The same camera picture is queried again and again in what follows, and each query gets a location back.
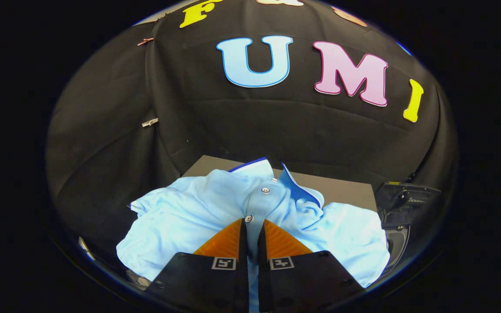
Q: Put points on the silver clip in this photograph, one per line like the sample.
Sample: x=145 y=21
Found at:
x=149 y=122

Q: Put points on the copper clip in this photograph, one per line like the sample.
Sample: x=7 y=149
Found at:
x=145 y=41

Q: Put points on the grey table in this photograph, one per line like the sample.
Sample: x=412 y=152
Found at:
x=342 y=191

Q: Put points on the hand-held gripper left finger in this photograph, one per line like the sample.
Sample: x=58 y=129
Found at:
x=207 y=287

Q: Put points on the grey washing machine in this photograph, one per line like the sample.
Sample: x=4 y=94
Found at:
x=396 y=243

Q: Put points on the dark transparent washing machine lid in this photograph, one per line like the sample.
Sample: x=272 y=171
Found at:
x=411 y=202

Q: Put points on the light blue polo shirt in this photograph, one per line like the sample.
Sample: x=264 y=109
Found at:
x=181 y=217

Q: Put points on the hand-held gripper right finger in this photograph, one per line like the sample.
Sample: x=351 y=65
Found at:
x=302 y=287

